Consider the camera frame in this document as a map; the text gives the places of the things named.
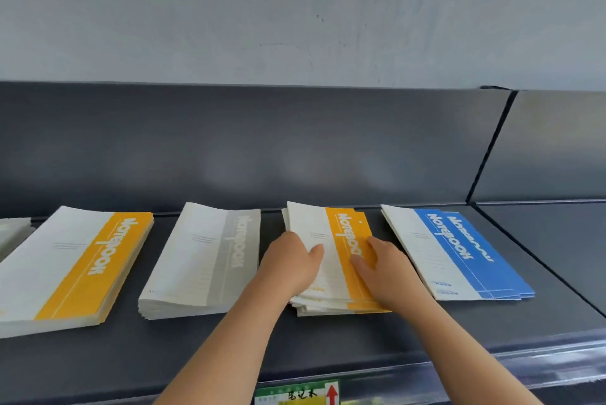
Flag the person's left hand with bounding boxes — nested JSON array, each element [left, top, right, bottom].
[[259, 231, 326, 306]]

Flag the person's right hand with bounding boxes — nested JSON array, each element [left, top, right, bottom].
[[349, 235, 436, 320]]

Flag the small blue notebook stack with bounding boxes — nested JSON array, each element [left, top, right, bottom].
[[380, 204, 536, 302]]

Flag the small orange notebook stack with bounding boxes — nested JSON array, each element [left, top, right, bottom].
[[282, 200, 391, 317], [0, 204, 155, 339]]

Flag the small grey notebook stack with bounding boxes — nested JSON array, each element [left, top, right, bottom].
[[0, 216, 37, 261], [138, 202, 262, 321]]

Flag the person's right forearm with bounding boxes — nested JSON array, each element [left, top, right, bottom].
[[407, 298, 543, 405]]

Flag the person's left forearm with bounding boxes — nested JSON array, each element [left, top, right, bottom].
[[153, 276, 304, 405]]

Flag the yellow white price tag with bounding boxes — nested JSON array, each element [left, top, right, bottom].
[[254, 380, 341, 405]]

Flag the dark grey back panel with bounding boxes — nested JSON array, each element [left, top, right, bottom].
[[468, 89, 606, 204], [0, 81, 514, 220]]

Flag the slotted dark metal upright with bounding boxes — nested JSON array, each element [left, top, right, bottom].
[[466, 85, 520, 204]]

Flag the clear plastic price rail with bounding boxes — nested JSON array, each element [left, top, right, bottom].
[[94, 341, 606, 405]]

